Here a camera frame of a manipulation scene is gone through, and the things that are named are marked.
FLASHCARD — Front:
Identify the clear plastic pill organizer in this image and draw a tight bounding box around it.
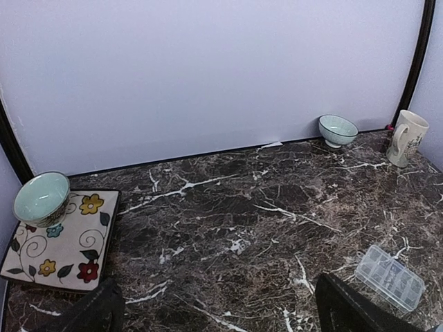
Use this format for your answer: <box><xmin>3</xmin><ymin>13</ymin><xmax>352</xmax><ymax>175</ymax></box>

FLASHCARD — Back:
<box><xmin>354</xmin><ymin>245</ymin><xmax>425</xmax><ymax>313</ymax></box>

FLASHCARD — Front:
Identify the teal bowl on plate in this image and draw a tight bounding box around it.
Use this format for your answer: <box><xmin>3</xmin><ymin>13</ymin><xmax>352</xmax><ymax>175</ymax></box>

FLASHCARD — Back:
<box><xmin>12</xmin><ymin>172</ymin><xmax>71</xmax><ymax>228</ymax></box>

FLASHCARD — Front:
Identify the black right frame post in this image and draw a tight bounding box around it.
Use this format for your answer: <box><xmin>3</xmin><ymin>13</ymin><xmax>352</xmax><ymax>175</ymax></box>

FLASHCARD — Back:
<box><xmin>397</xmin><ymin>0</ymin><xmax>437</xmax><ymax>113</ymax></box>

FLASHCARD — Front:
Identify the cream ceramic mug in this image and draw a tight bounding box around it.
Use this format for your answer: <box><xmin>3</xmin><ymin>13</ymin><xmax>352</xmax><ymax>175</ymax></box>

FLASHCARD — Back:
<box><xmin>386</xmin><ymin>110</ymin><xmax>429</xmax><ymax>168</ymax></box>

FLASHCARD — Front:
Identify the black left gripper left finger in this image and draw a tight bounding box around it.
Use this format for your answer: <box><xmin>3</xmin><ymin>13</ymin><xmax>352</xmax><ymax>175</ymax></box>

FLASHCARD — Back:
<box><xmin>34</xmin><ymin>278</ymin><xmax>125</xmax><ymax>331</ymax></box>

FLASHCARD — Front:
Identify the small teal patterned bowl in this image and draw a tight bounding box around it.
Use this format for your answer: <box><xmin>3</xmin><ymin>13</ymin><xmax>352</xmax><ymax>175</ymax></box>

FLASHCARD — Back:
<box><xmin>318</xmin><ymin>114</ymin><xmax>359</xmax><ymax>149</ymax></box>

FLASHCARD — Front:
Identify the black frame post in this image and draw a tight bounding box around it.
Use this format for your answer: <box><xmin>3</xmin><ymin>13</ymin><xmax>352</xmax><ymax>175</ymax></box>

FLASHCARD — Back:
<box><xmin>397</xmin><ymin>0</ymin><xmax>437</xmax><ymax>113</ymax></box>
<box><xmin>0</xmin><ymin>104</ymin><xmax>34</xmax><ymax>184</ymax></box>

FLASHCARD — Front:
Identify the square floral ceramic plate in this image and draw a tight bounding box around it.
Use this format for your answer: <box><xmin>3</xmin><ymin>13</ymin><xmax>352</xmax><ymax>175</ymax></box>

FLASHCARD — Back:
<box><xmin>1</xmin><ymin>190</ymin><xmax>121</xmax><ymax>293</ymax></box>

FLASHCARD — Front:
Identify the black left frame post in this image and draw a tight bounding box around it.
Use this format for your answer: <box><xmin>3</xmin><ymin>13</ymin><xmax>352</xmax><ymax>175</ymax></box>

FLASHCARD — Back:
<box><xmin>0</xmin><ymin>104</ymin><xmax>34</xmax><ymax>184</ymax></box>

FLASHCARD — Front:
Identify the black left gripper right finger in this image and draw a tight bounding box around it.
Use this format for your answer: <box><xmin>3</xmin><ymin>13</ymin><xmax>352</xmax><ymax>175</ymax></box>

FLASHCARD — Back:
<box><xmin>316</xmin><ymin>273</ymin><xmax>420</xmax><ymax>332</ymax></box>

